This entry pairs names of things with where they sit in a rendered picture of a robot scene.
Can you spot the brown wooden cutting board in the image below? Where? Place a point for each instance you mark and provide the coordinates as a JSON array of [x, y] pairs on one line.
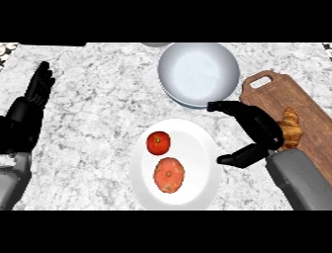
[[315, 131]]

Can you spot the pale grey round object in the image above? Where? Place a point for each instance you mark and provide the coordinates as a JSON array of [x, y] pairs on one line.
[[157, 44]]

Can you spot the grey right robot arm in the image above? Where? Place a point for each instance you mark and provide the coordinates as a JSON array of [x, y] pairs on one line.
[[303, 182]]

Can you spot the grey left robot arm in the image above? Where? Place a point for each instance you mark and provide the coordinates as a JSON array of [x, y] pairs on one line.
[[3, 184]]

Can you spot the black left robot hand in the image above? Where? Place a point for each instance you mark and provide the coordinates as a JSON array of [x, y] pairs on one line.
[[24, 115]]

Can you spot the dark appliance edge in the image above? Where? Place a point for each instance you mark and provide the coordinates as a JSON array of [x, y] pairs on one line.
[[52, 43]]

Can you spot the white oval plate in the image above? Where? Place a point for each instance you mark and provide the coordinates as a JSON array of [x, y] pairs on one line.
[[176, 164]]

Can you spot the pale grey bowl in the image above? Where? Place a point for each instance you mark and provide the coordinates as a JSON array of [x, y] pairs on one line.
[[198, 73]]

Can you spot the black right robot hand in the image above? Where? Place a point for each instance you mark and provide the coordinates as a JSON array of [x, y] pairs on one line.
[[258, 126]]

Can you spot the golden brown croissant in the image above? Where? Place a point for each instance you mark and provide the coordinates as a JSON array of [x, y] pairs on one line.
[[292, 129]]

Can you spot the red tomato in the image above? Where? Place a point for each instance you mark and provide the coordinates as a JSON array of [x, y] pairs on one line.
[[158, 142]]

